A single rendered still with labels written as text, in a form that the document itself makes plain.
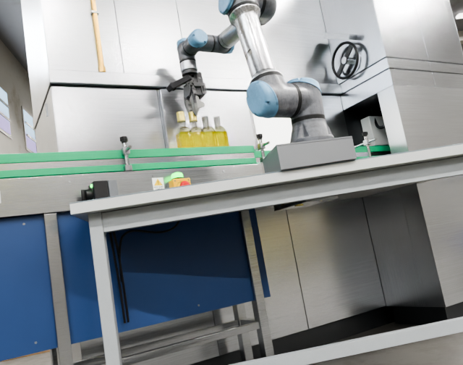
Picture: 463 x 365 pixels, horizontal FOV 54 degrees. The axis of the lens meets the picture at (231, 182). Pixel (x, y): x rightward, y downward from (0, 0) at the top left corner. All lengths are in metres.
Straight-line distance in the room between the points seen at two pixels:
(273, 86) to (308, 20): 1.46
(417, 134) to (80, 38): 1.72
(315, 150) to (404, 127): 1.12
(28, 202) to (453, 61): 2.44
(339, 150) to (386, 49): 1.24
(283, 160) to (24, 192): 0.84
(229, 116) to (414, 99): 1.01
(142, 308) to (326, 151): 0.83
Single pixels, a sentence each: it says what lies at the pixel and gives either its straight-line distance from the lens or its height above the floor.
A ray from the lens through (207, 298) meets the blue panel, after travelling 1.76.
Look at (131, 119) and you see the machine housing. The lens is 2.09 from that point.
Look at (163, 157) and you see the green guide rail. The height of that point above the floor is 0.93.
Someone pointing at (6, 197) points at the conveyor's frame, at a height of 0.82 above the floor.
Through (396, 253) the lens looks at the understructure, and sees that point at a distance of 2.61.
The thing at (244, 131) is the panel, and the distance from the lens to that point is 2.29.
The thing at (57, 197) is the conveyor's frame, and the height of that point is 0.80.
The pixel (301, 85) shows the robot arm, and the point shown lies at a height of 1.03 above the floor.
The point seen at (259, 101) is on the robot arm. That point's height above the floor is 0.98.
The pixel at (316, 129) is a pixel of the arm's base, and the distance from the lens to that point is 1.52.
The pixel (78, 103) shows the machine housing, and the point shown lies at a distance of 2.06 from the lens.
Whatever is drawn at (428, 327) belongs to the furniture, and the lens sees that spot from 1.62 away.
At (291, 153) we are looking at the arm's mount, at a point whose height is 0.80.
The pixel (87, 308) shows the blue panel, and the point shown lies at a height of 0.43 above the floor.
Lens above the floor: 0.52
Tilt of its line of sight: 9 degrees up
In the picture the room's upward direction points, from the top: 10 degrees counter-clockwise
